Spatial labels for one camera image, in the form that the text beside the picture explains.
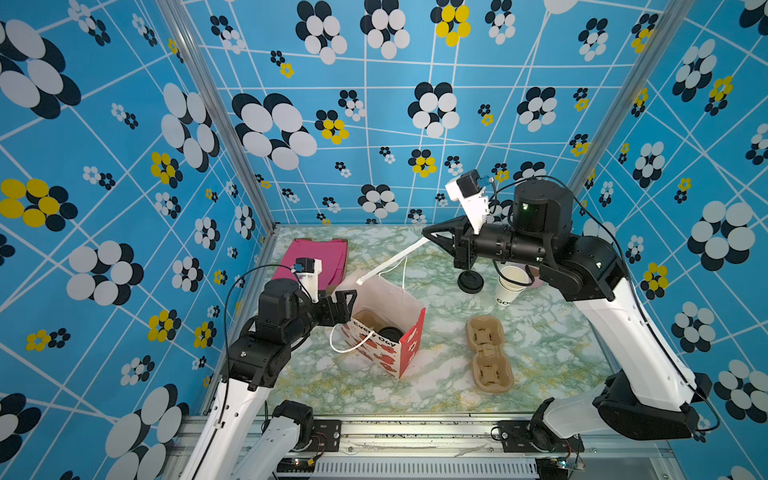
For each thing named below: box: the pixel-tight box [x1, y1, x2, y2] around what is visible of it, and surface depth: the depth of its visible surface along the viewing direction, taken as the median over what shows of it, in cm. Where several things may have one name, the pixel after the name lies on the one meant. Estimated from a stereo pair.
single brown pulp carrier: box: [352, 309, 386, 332], surface depth 93 cm
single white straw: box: [356, 237, 431, 286], surface depth 59 cm
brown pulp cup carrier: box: [466, 315, 515, 394], surface depth 84 cm
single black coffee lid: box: [377, 326, 404, 343], surface depth 77 cm
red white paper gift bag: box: [336, 275, 427, 379], surface depth 75 cm
